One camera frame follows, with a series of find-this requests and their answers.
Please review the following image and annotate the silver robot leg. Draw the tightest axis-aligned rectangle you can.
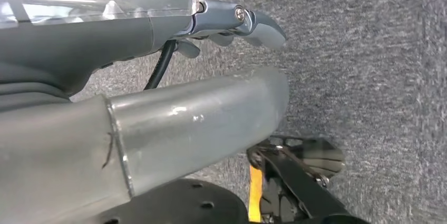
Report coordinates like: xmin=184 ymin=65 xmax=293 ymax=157
xmin=0 ymin=66 xmax=290 ymax=224

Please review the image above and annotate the black perforated robot plate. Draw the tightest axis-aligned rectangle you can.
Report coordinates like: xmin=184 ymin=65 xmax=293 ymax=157
xmin=91 ymin=178 xmax=250 ymax=224

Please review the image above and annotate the black left hand cable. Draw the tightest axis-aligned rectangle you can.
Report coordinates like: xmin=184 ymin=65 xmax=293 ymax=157
xmin=143 ymin=39 xmax=178 ymax=91

